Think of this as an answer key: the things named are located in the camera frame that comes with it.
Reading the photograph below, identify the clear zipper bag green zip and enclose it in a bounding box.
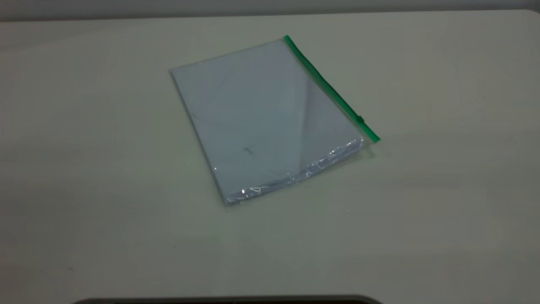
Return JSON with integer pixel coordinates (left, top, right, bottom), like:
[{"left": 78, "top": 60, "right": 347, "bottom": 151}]
[{"left": 169, "top": 35, "right": 381, "bottom": 207}]

